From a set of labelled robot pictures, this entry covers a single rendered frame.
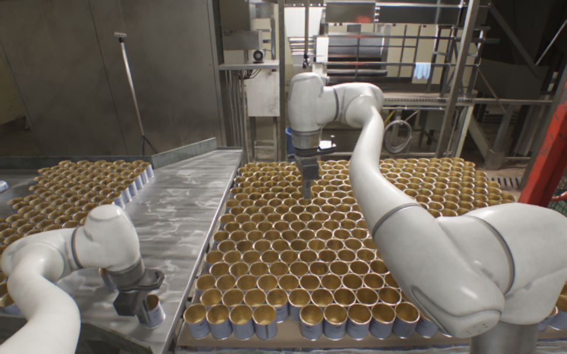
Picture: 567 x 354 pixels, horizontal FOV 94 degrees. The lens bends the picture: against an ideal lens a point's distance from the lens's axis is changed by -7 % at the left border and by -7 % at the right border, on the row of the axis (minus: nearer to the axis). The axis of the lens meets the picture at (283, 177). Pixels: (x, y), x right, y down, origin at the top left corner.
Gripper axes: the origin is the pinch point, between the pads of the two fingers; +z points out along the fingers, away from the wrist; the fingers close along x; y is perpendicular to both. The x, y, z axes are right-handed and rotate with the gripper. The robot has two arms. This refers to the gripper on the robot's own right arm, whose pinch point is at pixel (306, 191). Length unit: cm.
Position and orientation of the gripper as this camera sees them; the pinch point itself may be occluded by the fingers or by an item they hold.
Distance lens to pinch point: 96.8
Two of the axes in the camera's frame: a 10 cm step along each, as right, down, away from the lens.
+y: -9.9, 1.1, -1.1
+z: 0.5, 8.8, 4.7
